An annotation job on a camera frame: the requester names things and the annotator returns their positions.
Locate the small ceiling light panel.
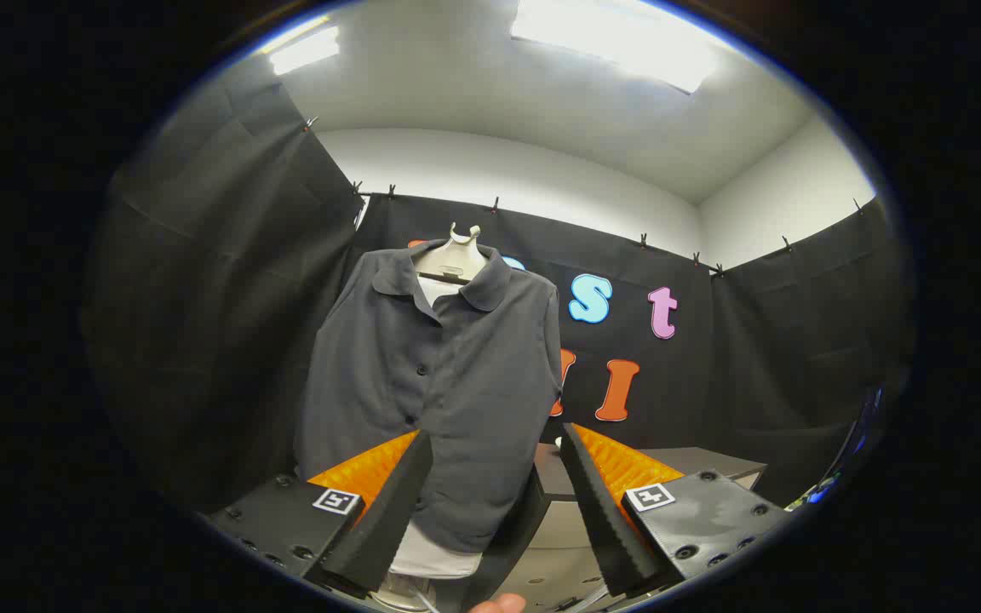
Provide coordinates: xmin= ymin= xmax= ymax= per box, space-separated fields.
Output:
xmin=265 ymin=26 xmax=342 ymax=76

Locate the row of small cloth clips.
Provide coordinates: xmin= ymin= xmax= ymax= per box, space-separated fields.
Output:
xmin=303 ymin=117 xmax=866 ymax=278

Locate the black backdrop cloth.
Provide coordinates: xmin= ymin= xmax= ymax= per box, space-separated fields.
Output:
xmin=86 ymin=51 xmax=917 ymax=512

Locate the grey button-up shirt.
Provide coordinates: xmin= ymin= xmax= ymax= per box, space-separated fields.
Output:
xmin=293 ymin=241 xmax=564 ymax=554

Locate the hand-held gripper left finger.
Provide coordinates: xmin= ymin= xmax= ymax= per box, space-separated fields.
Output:
xmin=201 ymin=428 xmax=434 ymax=597

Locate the grey cabinet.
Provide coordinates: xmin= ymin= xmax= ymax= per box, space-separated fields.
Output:
xmin=531 ymin=443 xmax=768 ymax=512

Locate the large ceiling light panel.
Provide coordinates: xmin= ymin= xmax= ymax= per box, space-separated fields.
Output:
xmin=509 ymin=0 xmax=717 ymax=95

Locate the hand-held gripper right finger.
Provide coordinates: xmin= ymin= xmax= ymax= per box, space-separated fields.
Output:
xmin=559 ymin=423 xmax=794 ymax=597

